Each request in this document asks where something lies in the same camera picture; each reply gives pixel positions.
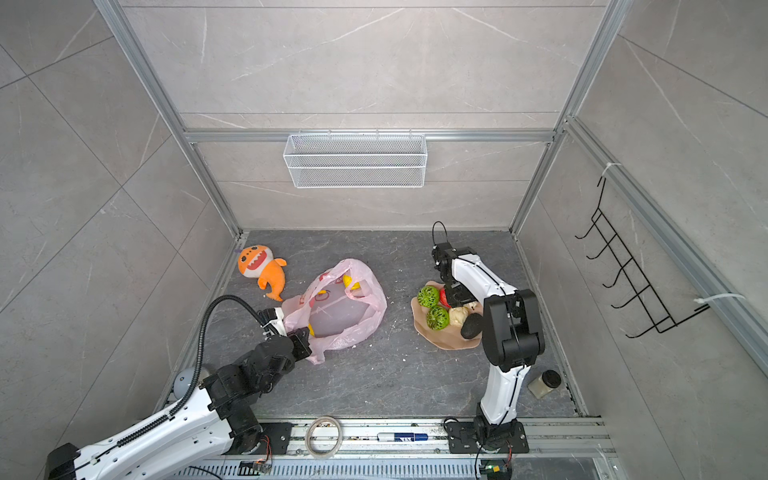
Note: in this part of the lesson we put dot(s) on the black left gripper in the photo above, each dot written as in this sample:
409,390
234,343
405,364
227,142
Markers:
303,345

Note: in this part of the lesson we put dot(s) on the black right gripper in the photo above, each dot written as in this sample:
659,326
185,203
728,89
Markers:
455,302

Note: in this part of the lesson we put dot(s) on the red fake fruit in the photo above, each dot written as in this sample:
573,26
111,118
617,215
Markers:
443,299

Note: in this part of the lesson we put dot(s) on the green fake custard apple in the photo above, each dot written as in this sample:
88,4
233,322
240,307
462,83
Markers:
428,297

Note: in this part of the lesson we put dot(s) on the pink scalloped plastic bowl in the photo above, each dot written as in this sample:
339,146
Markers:
449,338

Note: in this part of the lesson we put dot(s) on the pink plastic bag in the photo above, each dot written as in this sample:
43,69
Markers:
336,317

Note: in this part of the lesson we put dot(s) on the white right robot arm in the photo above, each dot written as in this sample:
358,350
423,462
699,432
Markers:
511,333

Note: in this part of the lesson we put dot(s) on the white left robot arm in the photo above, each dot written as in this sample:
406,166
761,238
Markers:
216,419

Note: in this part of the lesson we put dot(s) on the yellow fake lemon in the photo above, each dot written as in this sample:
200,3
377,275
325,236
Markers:
350,283

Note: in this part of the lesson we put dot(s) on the roll of clear tape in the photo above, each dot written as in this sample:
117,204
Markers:
324,437

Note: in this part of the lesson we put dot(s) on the small jar with black lid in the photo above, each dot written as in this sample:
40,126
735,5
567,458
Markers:
547,382

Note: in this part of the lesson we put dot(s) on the orange shark plush toy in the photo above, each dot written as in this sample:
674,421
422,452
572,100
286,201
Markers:
258,263

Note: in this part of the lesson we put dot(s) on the blue marker pen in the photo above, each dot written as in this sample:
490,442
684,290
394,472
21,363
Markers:
402,437

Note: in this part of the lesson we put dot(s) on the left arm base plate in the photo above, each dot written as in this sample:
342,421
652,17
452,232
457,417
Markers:
270,437

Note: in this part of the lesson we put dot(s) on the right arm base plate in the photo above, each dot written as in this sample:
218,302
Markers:
475,436

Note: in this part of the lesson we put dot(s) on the white wire mesh basket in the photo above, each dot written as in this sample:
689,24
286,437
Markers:
363,160

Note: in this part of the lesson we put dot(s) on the black wire hook rack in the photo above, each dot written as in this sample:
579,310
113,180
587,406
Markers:
629,271

